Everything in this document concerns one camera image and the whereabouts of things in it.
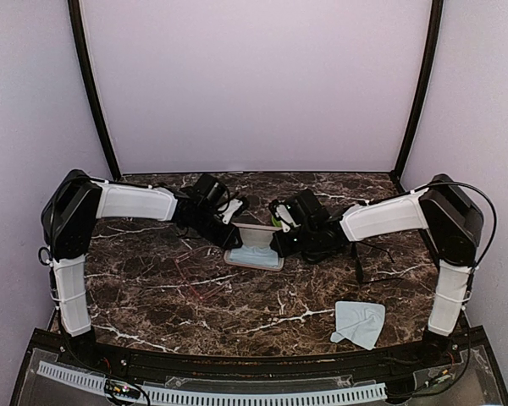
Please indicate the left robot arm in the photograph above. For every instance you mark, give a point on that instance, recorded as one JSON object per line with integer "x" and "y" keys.
{"x": 80, "y": 202}

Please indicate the black frame post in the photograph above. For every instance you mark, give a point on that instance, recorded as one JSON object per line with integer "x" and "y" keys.
{"x": 428, "y": 56}
{"x": 83, "y": 56}

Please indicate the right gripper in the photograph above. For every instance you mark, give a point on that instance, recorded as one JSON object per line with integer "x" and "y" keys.
{"x": 282, "y": 246}

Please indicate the black table front rail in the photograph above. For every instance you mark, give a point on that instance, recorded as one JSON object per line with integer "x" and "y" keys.
{"x": 392, "y": 363}

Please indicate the white slotted cable duct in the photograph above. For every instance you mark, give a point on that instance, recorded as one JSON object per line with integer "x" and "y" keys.
{"x": 153, "y": 394}

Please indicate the pink sunglasses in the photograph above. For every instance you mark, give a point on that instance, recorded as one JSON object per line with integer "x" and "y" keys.
{"x": 203, "y": 272}

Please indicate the blue cleaning cloth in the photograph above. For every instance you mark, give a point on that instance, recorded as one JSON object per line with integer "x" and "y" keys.
{"x": 254, "y": 255}
{"x": 358, "y": 322}

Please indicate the black sunglasses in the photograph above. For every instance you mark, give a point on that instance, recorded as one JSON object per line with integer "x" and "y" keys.
{"x": 372, "y": 264}

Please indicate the right black frame post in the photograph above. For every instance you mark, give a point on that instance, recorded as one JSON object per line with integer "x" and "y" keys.
{"x": 428, "y": 56}

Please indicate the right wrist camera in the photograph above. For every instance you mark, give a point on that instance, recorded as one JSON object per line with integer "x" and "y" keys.
{"x": 281, "y": 214}

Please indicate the pink glasses case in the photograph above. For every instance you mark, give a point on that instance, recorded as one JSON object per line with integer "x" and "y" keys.
{"x": 255, "y": 235}

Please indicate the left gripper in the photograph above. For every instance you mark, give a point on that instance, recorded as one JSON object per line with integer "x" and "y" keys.
{"x": 228, "y": 238}

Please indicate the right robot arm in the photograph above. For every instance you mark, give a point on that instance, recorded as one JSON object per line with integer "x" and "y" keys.
{"x": 441, "y": 207}

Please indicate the left black frame post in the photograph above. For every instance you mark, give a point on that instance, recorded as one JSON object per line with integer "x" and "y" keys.
{"x": 83, "y": 56}

